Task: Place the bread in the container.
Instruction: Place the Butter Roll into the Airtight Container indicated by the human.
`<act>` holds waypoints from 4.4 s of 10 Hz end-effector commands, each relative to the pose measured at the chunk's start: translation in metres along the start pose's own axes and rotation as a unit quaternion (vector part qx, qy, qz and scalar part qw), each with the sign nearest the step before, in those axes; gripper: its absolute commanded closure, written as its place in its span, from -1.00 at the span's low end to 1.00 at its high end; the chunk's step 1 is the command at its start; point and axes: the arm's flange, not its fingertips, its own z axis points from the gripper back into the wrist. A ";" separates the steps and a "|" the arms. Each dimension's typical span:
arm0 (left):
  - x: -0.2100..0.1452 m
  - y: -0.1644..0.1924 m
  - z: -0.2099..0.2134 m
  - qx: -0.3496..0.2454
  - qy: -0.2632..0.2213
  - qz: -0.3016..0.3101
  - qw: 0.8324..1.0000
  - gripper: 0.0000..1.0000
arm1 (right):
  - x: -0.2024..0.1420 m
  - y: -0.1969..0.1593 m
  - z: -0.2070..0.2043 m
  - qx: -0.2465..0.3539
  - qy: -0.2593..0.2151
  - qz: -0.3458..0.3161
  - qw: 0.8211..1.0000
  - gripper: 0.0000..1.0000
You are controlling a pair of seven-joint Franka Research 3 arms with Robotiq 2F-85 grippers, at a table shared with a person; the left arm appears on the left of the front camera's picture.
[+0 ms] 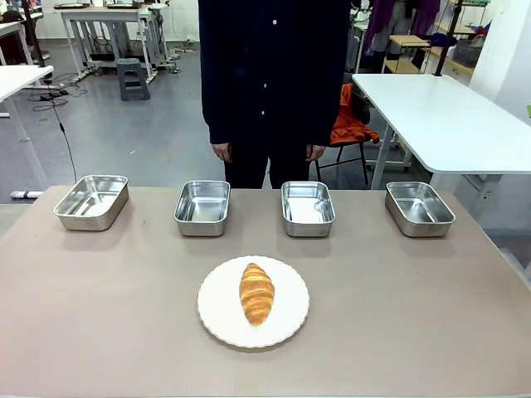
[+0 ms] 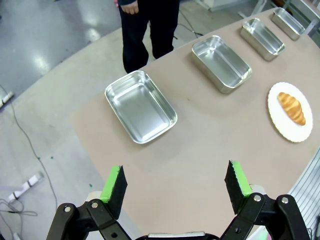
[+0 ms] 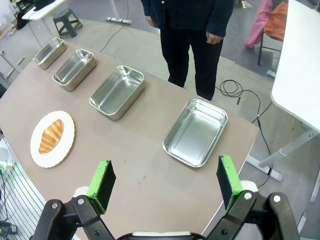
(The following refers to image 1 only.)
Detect person's right hand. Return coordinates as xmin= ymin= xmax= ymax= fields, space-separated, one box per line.
xmin=211 ymin=142 xmax=234 ymax=164

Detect person's left hand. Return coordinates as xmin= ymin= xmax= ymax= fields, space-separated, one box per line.
xmin=305 ymin=143 xmax=329 ymax=163

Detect person's right forearm navy sleeve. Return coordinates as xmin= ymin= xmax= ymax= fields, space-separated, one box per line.
xmin=200 ymin=61 xmax=233 ymax=146

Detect person's left forearm navy sleeve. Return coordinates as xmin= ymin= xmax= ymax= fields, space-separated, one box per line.
xmin=309 ymin=61 xmax=348 ymax=148

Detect rectangular stainless steel container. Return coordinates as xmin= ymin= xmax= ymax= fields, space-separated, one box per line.
xmin=384 ymin=181 xmax=456 ymax=239
xmin=52 ymin=174 xmax=129 ymax=232
xmin=280 ymin=180 xmax=336 ymax=238
xmin=173 ymin=179 xmax=231 ymax=238

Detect orange jacket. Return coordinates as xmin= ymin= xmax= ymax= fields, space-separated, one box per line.
xmin=330 ymin=82 xmax=381 ymax=147

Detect black metal chair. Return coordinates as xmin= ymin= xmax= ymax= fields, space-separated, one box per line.
xmin=313 ymin=82 xmax=371 ymax=186

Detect person in dark navy clothes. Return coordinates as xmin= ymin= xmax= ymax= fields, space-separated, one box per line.
xmin=197 ymin=0 xmax=352 ymax=191

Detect grey plastic step stool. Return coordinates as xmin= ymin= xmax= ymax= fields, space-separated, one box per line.
xmin=115 ymin=58 xmax=152 ymax=102

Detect large white desk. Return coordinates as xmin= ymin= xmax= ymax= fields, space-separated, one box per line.
xmin=351 ymin=73 xmax=531 ymax=233

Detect light wooden shelf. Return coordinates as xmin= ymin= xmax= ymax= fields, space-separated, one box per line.
xmin=382 ymin=22 xmax=476 ymax=76

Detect golden brown croissant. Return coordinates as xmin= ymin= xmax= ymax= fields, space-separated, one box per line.
xmin=238 ymin=262 xmax=275 ymax=328

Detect hanging purple clothes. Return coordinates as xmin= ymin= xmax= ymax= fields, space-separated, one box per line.
xmin=363 ymin=0 xmax=442 ymax=55

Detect white scalloped plate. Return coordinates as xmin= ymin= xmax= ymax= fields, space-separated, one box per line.
xmin=197 ymin=255 xmax=311 ymax=349

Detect grey metal workbench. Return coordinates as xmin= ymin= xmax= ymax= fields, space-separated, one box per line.
xmin=52 ymin=2 xmax=172 ymax=80

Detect grey storage basket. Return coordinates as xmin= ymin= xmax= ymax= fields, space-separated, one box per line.
xmin=451 ymin=39 xmax=485 ymax=69

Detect white desk with slim leg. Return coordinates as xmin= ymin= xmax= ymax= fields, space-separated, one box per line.
xmin=0 ymin=65 xmax=56 ymax=201

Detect black floor cable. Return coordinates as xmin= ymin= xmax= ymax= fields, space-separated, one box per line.
xmin=27 ymin=74 xmax=90 ymax=184

